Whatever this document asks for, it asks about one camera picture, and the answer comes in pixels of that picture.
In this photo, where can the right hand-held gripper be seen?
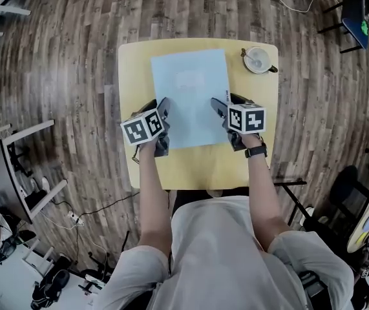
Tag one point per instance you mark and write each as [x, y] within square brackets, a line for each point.
[247, 118]

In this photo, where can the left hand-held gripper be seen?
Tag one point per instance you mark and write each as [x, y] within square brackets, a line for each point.
[142, 128]

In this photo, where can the light blue paper sheet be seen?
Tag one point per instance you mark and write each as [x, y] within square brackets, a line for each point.
[190, 102]

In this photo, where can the person's left forearm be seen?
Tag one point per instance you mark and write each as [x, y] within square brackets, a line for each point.
[153, 199]

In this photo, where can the person's right forearm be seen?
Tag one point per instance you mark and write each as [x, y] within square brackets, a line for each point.
[265, 192]

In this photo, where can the white cup with spoon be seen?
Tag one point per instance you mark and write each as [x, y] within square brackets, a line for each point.
[258, 60]

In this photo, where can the black wristwatch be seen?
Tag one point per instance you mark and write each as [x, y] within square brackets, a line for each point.
[256, 150]

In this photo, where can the yellow wooden table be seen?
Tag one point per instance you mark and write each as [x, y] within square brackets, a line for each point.
[200, 168]

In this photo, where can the white floor power strip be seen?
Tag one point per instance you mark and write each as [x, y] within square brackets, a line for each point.
[74, 218]

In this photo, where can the blue seat black chair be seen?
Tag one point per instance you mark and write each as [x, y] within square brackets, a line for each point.
[353, 15]

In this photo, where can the person's white shirt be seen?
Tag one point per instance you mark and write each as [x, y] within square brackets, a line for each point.
[223, 257]

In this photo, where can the black backpack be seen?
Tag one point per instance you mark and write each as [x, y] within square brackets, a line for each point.
[50, 287]

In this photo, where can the black metal frame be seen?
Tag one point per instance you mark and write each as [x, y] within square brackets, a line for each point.
[292, 199]

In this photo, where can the grey table white frame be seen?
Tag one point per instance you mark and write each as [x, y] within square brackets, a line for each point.
[0, 170]

